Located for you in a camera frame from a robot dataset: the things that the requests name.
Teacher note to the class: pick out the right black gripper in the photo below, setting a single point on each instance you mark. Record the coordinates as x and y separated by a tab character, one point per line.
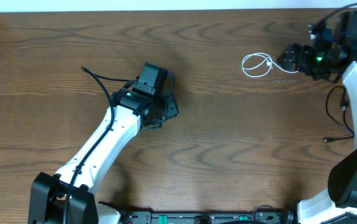
303	51

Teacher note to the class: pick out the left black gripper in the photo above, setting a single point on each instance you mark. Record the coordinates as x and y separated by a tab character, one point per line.
171	106

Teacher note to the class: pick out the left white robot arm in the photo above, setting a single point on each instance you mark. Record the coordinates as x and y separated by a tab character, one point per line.
68	196

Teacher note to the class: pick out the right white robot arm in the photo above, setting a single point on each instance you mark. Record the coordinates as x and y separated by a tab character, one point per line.
339	200

